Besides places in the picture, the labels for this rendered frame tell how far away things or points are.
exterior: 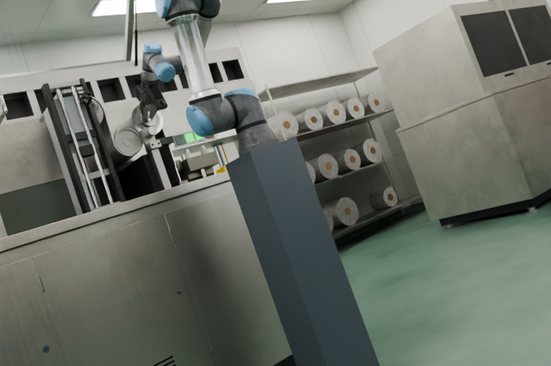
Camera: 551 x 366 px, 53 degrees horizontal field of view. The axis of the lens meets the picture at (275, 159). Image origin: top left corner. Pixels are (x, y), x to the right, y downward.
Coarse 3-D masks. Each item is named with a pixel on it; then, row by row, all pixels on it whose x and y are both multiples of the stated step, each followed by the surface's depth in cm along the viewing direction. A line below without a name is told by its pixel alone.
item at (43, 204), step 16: (16, 192) 241; (32, 192) 245; (48, 192) 249; (64, 192) 252; (112, 192) 265; (0, 208) 236; (16, 208) 239; (32, 208) 243; (48, 208) 247; (64, 208) 251; (16, 224) 238; (32, 224) 241
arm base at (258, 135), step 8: (264, 120) 197; (240, 128) 195; (248, 128) 194; (256, 128) 194; (264, 128) 195; (240, 136) 195; (248, 136) 193; (256, 136) 192; (264, 136) 193; (272, 136) 195; (240, 144) 195; (248, 144) 193; (256, 144) 191; (264, 144) 192; (240, 152) 195
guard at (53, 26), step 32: (0, 0) 235; (32, 0) 243; (64, 0) 252; (96, 0) 262; (0, 32) 242; (32, 32) 251; (64, 32) 261; (96, 32) 271; (0, 64) 250; (32, 64) 259; (64, 64) 270; (96, 64) 281
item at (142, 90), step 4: (144, 80) 232; (156, 80) 233; (144, 84) 237; (148, 84) 232; (152, 84) 232; (136, 88) 238; (140, 88) 238; (144, 88) 237; (136, 92) 240; (140, 92) 236; (144, 92) 236; (136, 96) 240; (140, 96) 238; (144, 96) 235; (148, 96) 236; (140, 100) 239; (144, 100) 235; (148, 100) 237; (152, 100) 238; (148, 104) 238
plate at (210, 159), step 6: (198, 156) 254; (204, 156) 256; (210, 156) 258; (216, 156) 260; (186, 162) 251; (192, 162) 251; (198, 162) 253; (204, 162) 255; (210, 162) 257; (216, 162) 259; (186, 168) 252; (192, 168) 251; (198, 168) 252; (180, 174) 258
